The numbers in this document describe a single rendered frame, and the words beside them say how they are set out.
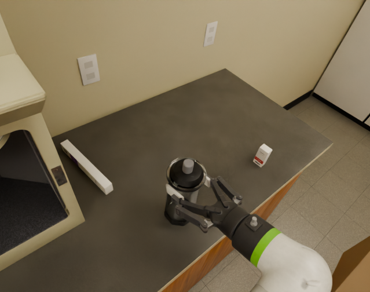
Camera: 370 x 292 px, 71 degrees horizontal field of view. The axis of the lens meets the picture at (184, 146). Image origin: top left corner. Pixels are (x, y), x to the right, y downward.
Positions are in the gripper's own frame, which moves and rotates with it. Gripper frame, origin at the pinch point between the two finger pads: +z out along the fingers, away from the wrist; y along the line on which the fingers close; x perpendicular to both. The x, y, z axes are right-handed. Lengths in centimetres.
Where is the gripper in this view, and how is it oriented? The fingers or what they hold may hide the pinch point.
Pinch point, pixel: (186, 183)
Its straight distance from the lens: 73.6
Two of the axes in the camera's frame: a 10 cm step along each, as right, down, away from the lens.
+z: -6.5, -4.2, 6.3
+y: -7.6, 4.3, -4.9
